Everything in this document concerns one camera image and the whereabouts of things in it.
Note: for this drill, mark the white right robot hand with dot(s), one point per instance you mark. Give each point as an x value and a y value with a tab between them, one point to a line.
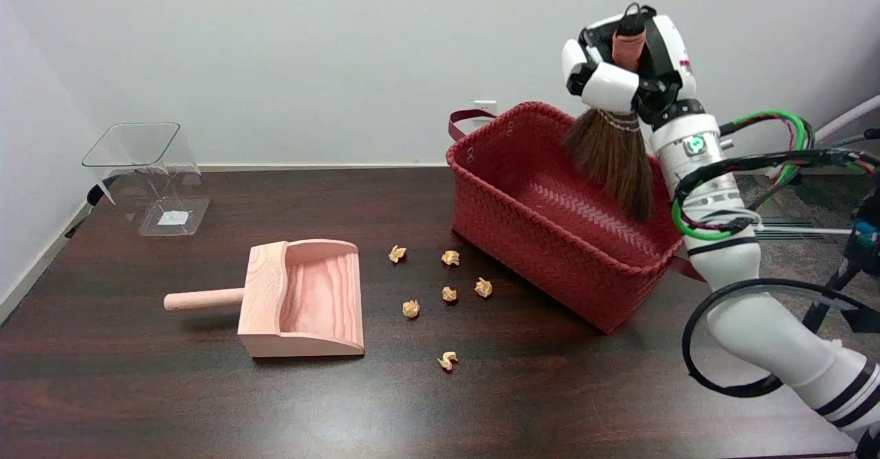
670	43

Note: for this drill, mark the brown straw hand broom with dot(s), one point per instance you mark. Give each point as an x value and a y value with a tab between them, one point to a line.
619	163

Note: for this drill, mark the yellow paper ball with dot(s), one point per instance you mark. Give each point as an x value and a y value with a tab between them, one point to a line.
397	253
447	360
449	293
411	308
483	287
450	258

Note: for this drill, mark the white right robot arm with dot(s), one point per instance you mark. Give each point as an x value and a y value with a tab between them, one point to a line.
756	328

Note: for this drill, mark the wooden dustpan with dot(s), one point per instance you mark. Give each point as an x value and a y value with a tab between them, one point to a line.
320	294

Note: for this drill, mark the office chair base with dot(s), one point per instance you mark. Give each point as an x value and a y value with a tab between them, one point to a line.
852	112

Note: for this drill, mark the metal floor vent grille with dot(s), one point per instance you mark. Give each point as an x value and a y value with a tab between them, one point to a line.
790	224

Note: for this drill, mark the red woven basket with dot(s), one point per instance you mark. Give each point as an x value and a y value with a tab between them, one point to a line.
550	253

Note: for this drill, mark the clear plastic container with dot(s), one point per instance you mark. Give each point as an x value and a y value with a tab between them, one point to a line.
172	218

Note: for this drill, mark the white wall outlet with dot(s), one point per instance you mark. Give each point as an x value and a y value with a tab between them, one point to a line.
485	105

